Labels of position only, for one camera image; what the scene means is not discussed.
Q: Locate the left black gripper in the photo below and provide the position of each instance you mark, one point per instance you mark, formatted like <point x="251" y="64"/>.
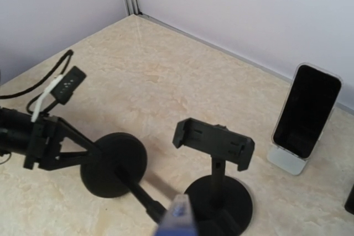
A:
<point x="45" y="145"/>

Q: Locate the black round-base stand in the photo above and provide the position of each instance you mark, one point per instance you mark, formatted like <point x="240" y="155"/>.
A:
<point x="221" y="204"/>
<point x="119" y="170"/>

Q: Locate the blue phone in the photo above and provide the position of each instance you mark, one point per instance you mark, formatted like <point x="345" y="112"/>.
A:
<point x="179" y="219"/>

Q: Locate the white folding phone stand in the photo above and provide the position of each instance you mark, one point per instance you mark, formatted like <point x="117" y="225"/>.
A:
<point x="286" y="160"/>

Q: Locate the black folding phone stand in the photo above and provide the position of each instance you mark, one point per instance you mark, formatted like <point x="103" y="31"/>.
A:
<point x="349" y="204"/>

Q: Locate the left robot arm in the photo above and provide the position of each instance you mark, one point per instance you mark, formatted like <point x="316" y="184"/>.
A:
<point x="16" y="128"/>

